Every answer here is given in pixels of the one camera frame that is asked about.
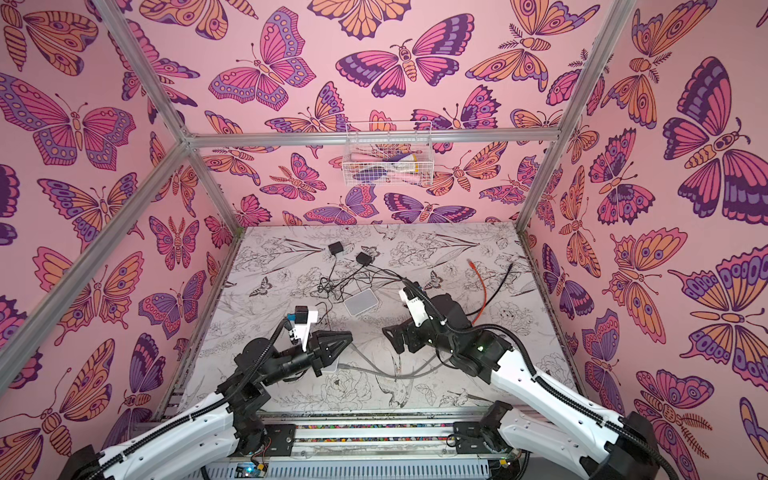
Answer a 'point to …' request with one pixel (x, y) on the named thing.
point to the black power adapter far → (336, 247)
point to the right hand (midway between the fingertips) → (399, 317)
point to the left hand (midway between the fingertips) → (350, 338)
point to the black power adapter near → (363, 258)
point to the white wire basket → (384, 165)
